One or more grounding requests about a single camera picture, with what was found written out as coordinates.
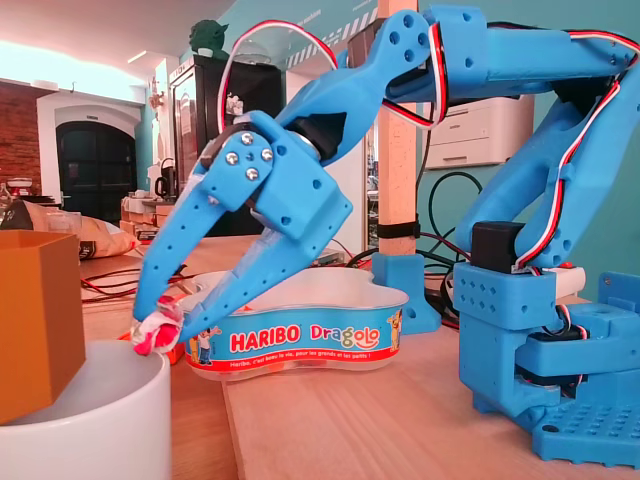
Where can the red white candy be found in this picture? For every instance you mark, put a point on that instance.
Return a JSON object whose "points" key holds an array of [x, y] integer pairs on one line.
{"points": [[157, 332]]}

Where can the blue 3D printed robot arm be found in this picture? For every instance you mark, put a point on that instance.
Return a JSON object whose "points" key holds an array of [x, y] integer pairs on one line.
{"points": [[525, 55]]}

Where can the black flat box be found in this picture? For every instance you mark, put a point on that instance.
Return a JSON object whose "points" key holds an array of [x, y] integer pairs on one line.
{"points": [[147, 235]]}

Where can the black kettle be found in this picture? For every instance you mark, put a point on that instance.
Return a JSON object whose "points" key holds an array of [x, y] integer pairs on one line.
{"points": [[162, 185]]}

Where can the crumpled paper bag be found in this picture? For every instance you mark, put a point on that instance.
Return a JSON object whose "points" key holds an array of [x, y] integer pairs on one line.
{"points": [[107, 237]]}

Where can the grey perforated metal box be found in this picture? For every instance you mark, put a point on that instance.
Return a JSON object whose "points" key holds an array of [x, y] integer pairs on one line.
{"points": [[332, 257]]}

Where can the clear plastic Haribo candy tub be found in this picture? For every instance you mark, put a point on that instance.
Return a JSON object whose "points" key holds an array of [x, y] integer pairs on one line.
{"points": [[310, 340]]}

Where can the orange glasses case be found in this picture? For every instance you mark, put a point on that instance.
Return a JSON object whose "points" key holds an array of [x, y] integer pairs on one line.
{"points": [[175, 356]]}

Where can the photo fridge magnet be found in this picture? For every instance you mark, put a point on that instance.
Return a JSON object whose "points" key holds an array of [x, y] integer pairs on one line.
{"points": [[236, 105]]}

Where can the dark arched door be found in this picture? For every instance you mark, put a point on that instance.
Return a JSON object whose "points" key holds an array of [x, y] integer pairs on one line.
{"points": [[95, 170]]}

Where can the black refrigerator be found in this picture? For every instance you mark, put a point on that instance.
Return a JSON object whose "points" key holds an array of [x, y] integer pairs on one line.
{"points": [[210, 90]]}

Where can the glass dome cover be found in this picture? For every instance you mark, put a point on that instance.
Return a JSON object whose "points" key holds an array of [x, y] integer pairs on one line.
{"points": [[252, 52]]}

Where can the brown polygonal printed container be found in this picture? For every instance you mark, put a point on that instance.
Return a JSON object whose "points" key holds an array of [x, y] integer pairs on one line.
{"points": [[40, 325]]}

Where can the green Yoda figure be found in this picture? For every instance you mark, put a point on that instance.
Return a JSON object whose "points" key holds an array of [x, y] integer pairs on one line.
{"points": [[207, 37]]}

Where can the white printer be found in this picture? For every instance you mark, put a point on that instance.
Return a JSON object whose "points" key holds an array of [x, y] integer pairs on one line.
{"points": [[475, 135]]}

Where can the white ceramic cup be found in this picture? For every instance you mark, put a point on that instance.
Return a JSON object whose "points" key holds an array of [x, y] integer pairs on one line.
{"points": [[125, 430]]}

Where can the light wooden base board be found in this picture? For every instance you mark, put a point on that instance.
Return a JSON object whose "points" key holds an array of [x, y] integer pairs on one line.
{"points": [[375, 430]]}

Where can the white power strip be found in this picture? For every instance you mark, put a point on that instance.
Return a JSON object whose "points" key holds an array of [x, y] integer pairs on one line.
{"points": [[570, 282]]}

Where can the wooden post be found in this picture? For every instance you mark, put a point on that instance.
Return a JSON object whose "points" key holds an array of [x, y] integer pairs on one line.
{"points": [[397, 175]]}

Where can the blue printed post base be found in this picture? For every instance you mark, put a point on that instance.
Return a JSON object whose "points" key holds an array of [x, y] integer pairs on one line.
{"points": [[400, 290]]}

